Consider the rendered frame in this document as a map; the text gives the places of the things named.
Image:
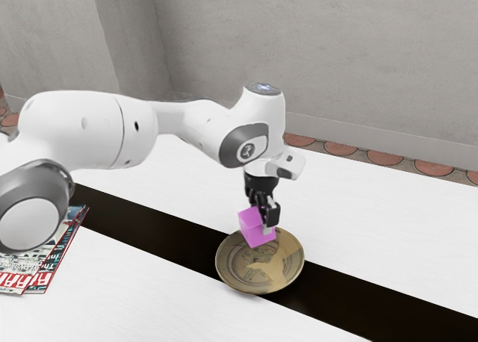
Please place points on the purple block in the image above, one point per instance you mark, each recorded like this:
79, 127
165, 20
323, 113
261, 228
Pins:
255, 230

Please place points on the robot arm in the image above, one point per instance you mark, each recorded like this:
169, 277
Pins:
93, 133

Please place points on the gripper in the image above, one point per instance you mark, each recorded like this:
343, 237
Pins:
259, 183

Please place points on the magazine with red print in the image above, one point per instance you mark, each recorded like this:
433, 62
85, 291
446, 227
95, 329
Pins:
22, 273
65, 250

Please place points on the brown patterned plate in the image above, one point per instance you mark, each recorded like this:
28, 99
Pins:
261, 271

